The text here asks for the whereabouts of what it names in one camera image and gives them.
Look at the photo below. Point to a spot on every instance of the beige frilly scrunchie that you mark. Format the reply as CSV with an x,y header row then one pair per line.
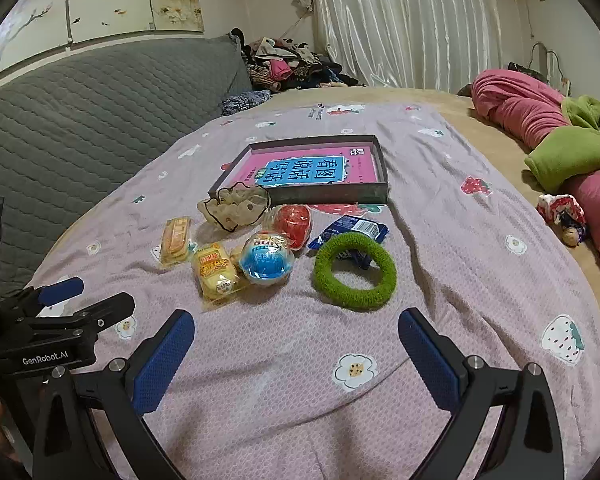
x,y
240,207

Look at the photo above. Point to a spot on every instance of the blue and white egg toy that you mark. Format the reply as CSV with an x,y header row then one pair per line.
x,y
267,265

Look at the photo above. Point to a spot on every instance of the blue patterned cloth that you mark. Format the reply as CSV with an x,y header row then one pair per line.
x,y
242,101

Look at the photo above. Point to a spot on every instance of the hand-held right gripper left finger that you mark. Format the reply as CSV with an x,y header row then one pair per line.
x,y
162,365

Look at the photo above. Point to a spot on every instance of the dark grey cloth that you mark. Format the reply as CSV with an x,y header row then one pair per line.
x,y
465,91

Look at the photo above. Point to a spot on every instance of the red capsule toy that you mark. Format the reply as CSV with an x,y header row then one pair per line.
x,y
292,220

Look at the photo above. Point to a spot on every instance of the blue snack packet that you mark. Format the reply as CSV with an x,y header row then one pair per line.
x,y
360,225

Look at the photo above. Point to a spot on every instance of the purple strawberry printed blanket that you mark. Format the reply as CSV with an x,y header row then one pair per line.
x,y
280,350

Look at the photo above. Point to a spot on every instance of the grey quilted headboard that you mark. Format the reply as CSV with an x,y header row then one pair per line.
x,y
80,125

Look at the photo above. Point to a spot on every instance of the orange cracker packet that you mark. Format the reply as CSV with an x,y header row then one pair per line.
x,y
176,237

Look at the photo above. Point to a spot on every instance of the grey shallow box tray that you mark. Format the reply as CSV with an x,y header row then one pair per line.
x,y
330,194

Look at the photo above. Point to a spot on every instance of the green fleece blanket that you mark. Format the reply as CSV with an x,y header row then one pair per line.
x,y
565,155

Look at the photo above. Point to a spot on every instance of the yellow bread packet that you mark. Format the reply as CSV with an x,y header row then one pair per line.
x,y
215,270

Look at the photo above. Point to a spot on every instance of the red and white cloth doll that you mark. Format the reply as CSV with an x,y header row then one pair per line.
x,y
560,210

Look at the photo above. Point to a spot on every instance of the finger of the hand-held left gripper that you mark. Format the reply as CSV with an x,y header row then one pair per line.
x,y
62,287
112,307

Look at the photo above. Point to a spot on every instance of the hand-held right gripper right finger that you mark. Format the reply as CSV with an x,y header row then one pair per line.
x,y
427,365

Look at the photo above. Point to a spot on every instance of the pink quilt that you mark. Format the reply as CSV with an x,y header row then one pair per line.
x,y
520,105

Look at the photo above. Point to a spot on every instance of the pile of clothes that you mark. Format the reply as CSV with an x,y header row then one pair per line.
x,y
285,67

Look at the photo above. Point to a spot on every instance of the white sheer curtain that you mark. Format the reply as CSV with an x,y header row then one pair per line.
x,y
405,20

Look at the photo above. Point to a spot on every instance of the dark bundle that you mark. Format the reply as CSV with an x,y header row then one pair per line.
x,y
522,69

